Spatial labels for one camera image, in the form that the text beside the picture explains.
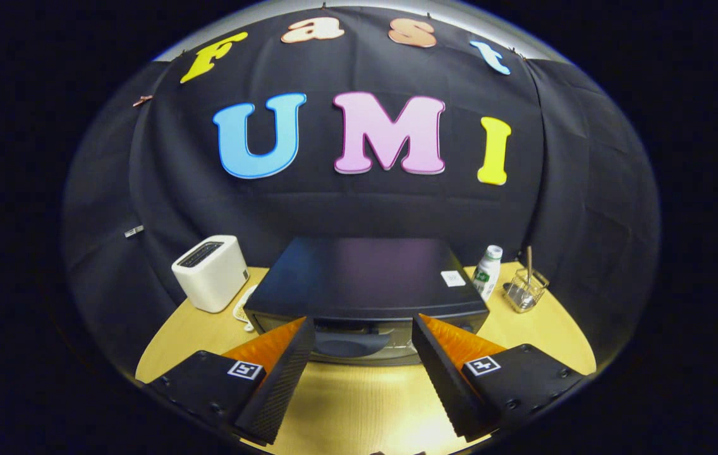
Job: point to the black toaster oven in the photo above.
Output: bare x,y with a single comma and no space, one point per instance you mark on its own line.
359,272

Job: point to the silver cloth clip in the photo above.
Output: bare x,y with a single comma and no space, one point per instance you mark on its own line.
134,231

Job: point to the red cloth clip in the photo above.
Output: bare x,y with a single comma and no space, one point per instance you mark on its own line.
142,100

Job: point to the white bread toaster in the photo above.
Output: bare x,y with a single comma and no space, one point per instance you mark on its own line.
210,281

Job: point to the white drink bottle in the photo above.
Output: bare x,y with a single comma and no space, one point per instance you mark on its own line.
486,278

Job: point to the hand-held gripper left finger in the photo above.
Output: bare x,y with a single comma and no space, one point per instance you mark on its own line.
283,388

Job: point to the wooden stick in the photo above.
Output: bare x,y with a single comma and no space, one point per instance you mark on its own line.
529,262

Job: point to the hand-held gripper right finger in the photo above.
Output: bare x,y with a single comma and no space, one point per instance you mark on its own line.
444,385

